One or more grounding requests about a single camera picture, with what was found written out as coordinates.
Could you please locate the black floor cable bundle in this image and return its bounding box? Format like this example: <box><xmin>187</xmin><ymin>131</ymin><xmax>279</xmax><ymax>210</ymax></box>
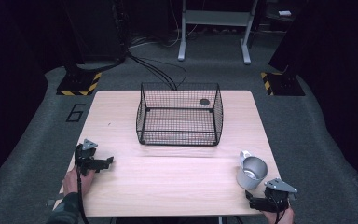
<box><xmin>125</xmin><ymin>50</ymin><xmax>188</xmax><ymax>91</ymax></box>

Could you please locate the silver metal cup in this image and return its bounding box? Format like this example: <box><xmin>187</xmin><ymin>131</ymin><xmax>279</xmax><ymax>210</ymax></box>
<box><xmin>235</xmin><ymin>150</ymin><xmax>269</xmax><ymax>190</ymax></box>

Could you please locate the black wire basket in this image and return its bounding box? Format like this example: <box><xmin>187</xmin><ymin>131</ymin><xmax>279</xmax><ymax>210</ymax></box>
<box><xmin>135</xmin><ymin>81</ymin><xmax>225</xmax><ymax>147</ymax></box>

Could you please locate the person's right hand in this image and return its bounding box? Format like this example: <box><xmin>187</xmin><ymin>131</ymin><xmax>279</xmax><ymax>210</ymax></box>
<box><xmin>262</xmin><ymin>206</ymin><xmax>295</xmax><ymax>224</ymax></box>

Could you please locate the person's left hand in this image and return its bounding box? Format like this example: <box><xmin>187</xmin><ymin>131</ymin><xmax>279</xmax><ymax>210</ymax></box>
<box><xmin>62</xmin><ymin>167</ymin><xmax>96</xmax><ymax>197</ymax></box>

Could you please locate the white metal stand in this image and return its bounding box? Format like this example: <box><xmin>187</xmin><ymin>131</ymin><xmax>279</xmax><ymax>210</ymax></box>
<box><xmin>177</xmin><ymin>0</ymin><xmax>259</xmax><ymax>65</ymax></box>

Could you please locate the black striped base plate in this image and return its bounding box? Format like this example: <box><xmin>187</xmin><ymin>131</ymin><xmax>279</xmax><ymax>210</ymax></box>
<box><xmin>56</xmin><ymin>71</ymin><xmax>103</xmax><ymax>97</ymax></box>
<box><xmin>259</xmin><ymin>71</ymin><xmax>306</xmax><ymax>97</ymax></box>

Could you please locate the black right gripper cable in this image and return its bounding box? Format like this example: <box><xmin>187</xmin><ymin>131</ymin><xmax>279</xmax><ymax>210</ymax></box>
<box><xmin>273</xmin><ymin>199</ymin><xmax>289</xmax><ymax>224</ymax></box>

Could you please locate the white floor cable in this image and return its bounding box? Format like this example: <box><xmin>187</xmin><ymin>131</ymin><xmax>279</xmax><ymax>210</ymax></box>
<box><xmin>129</xmin><ymin>22</ymin><xmax>200</xmax><ymax>49</ymax></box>

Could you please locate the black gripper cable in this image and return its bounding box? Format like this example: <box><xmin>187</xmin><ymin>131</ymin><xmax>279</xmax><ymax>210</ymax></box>
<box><xmin>273</xmin><ymin>199</ymin><xmax>289</xmax><ymax>224</ymax></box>
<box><xmin>76</xmin><ymin>167</ymin><xmax>90</xmax><ymax>224</ymax></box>

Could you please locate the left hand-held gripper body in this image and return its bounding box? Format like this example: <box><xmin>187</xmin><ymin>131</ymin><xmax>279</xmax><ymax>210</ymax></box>
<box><xmin>74</xmin><ymin>138</ymin><xmax>99</xmax><ymax>175</ymax></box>

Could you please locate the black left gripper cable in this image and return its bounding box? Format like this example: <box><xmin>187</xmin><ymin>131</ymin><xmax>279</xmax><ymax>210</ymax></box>
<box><xmin>76</xmin><ymin>167</ymin><xmax>90</xmax><ymax>224</ymax></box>

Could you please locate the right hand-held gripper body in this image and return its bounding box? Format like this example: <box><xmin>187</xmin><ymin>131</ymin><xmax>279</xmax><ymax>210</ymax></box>
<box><xmin>263</xmin><ymin>177</ymin><xmax>298</xmax><ymax>214</ymax></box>

